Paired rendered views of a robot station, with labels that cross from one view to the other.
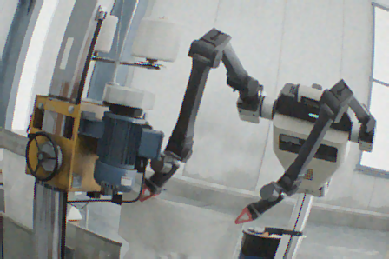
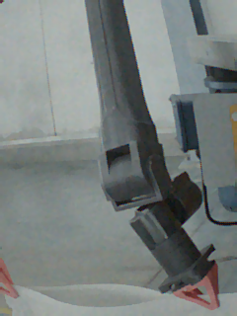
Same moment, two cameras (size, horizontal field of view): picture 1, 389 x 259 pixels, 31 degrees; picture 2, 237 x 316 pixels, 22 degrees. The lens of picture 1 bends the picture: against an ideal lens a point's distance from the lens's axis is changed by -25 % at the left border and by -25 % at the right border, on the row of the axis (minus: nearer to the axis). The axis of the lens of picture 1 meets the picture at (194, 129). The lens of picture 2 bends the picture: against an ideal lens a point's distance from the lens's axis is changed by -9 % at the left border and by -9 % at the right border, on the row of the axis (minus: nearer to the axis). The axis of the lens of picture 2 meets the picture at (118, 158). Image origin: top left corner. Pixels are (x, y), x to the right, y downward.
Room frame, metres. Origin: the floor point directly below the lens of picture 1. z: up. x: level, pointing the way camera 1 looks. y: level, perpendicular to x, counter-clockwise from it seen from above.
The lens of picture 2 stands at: (3.97, 0.13, 1.46)
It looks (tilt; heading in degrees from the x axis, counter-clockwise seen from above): 13 degrees down; 188
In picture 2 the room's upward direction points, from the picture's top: 9 degrees counter-clockwise
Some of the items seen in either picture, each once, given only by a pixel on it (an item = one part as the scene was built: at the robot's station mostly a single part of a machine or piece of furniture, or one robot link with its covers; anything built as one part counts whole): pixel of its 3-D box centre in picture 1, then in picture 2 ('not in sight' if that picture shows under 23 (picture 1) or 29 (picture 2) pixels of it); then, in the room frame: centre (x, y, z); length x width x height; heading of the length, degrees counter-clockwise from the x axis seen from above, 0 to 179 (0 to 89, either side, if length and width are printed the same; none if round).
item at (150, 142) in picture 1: (149, 147); (196, 126); (2.88, 0.13, 1.25); 0.10 x 0.08 x 0.12; 6
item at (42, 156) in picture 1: (41, 156); not in sight; (2.72, 0.51, 1.13); 0.18 x 0.11 x 0.18; 71
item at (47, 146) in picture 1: (49, 156); not in sight; (2.79, 0.49, 1.14); 0.11 x 0.06 x 0.11; 71
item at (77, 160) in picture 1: (66, 142); not in sight; (2.97, 0.45, 1.18); 0.34 x 0.25 x 0.31; 161
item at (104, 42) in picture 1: (98, 32); not in sight; (3.09, 0.44, 1.61); 0.15 x 0.14 x 0.17; 71
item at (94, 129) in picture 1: (95, 127); not in sight; (2.86, 0.32, 1.27); 0.12 x 0.09 x 0.09; 161
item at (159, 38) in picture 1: (157, 39); not in sight; (3.01, 0.19, 1.61); 0.17 x 0.17 x 0.17
